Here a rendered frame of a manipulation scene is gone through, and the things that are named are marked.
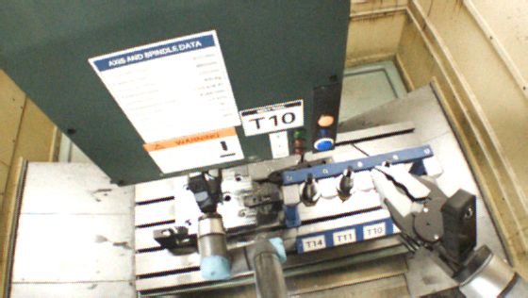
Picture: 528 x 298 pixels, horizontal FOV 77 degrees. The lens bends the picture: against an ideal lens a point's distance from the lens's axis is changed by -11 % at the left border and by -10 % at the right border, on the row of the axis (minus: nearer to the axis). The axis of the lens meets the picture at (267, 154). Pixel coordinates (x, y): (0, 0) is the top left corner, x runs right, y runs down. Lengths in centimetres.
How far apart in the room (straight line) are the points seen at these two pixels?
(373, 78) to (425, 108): 49
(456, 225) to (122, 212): 160
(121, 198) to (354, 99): 133
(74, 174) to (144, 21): 159
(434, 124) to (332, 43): 130
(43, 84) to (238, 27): 26
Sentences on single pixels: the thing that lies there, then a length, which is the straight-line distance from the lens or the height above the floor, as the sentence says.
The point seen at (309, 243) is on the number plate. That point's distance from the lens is 132.
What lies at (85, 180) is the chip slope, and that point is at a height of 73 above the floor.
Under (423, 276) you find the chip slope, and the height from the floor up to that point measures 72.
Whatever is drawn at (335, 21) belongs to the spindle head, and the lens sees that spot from 47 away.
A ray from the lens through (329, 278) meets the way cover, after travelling 148.
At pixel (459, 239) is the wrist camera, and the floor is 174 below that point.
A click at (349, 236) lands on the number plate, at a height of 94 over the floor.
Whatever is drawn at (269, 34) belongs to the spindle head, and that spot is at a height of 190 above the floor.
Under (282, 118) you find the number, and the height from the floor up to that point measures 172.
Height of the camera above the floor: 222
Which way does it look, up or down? 60 degrees down
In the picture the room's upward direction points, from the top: 11 degrees counter-clockwise
